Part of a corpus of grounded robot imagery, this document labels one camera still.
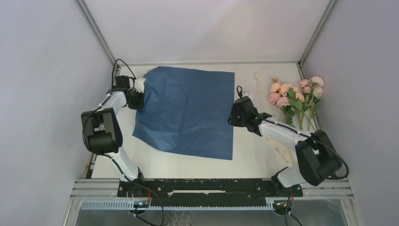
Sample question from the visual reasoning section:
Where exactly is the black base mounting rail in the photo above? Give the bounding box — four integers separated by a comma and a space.
117, 178, 303, 206

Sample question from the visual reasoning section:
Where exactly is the pale pink fake flower stem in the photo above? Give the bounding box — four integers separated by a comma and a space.
308, 75, 324, 129

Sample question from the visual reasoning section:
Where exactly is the cream ribbon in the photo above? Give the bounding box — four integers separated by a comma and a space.
254, 69, 293, 166

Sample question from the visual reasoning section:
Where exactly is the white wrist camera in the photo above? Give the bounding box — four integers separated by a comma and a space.
134, 78, 146, 93
242, 91, 253, 99

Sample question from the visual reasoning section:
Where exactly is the blue wrapping paper sheet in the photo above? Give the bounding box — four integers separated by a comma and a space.
133, 66, 235, 160

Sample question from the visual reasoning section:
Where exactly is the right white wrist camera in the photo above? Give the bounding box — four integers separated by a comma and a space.
242, 91, 253, 99

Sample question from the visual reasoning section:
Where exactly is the right black cable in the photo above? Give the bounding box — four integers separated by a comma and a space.
236, 85, 350, 180

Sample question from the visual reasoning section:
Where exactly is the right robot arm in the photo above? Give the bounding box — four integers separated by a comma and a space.
228, 97, 349, 196

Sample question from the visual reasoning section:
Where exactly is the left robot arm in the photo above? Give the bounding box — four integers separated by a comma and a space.
81, 76, 147, 196

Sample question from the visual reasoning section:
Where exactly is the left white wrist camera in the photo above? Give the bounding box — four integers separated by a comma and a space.
134, 78, 146, 93

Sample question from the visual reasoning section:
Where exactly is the white cable duct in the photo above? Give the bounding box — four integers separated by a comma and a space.
80, 200, 275, 210

